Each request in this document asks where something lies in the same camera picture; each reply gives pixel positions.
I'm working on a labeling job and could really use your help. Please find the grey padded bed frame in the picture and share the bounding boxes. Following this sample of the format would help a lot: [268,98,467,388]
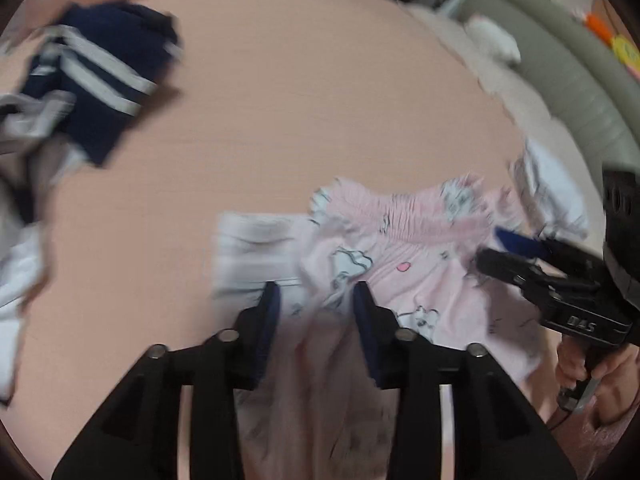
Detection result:
[437,0,640,161]

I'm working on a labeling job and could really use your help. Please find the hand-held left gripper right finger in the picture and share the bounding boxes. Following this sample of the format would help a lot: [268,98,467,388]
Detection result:
[352,282,578,480]

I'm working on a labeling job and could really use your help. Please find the pink printed pajama pants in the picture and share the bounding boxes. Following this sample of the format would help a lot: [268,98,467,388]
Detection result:
[210,172,551,480]

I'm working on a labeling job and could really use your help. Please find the person's right hand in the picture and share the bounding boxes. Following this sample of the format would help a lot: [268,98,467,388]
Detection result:
[555,332,640,423]

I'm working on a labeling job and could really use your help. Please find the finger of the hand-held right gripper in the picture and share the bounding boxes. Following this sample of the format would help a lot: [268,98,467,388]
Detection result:
[476,249,596,306]
[494,226,601,281]

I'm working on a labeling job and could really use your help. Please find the white cloth on sofa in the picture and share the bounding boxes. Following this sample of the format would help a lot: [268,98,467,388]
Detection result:
[465,14,522,66]

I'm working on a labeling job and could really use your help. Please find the yellow toy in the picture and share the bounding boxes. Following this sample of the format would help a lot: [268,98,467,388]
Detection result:
[612,35,640,81]

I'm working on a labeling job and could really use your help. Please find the orange toy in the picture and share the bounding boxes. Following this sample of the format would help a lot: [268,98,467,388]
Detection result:
[580,10,617,47]

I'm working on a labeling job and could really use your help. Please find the peach bed sheet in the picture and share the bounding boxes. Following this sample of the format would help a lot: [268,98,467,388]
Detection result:
[0,0,566,401]

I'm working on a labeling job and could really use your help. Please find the white garment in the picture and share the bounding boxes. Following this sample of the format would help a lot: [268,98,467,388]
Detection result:
[507,137,591,241]

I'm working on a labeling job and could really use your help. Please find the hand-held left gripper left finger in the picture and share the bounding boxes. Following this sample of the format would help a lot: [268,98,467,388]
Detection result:
[52,281,281,480]

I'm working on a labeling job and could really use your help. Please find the navy white-striped garment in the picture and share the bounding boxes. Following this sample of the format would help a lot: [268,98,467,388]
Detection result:
[20,2,183,168]

